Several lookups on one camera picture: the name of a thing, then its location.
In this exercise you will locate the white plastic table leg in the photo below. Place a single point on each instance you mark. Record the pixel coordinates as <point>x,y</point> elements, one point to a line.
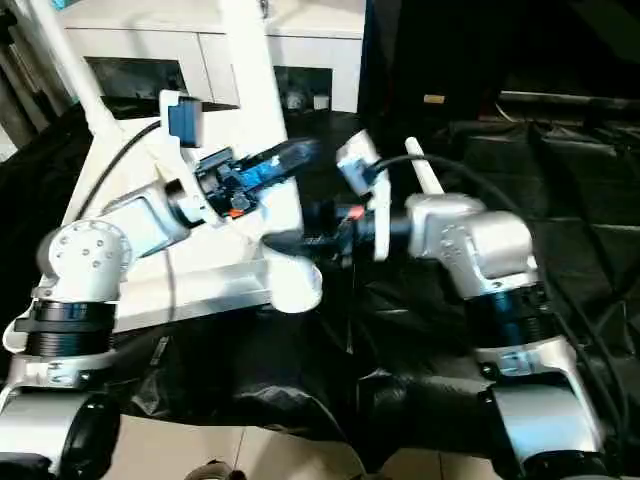
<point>260,100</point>
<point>425,165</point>
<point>75,70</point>

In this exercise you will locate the white plastic table top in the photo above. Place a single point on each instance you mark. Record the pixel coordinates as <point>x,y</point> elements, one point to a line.
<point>210,285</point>

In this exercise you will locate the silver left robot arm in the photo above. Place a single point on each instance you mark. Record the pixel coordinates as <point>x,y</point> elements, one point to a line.
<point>85,250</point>

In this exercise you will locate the small yellow label tag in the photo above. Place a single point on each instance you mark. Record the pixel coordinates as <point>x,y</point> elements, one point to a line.
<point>435,99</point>

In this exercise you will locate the white glass-door cabinet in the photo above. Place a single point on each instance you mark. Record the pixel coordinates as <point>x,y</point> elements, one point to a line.
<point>150,45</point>

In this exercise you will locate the black work mat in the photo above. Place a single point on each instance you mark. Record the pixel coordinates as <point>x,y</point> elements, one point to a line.
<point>575,200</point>

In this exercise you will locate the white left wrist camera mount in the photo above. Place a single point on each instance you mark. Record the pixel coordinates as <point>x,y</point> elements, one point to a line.
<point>175,165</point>

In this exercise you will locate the grey metal rail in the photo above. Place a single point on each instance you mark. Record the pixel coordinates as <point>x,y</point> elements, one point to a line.
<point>575,100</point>

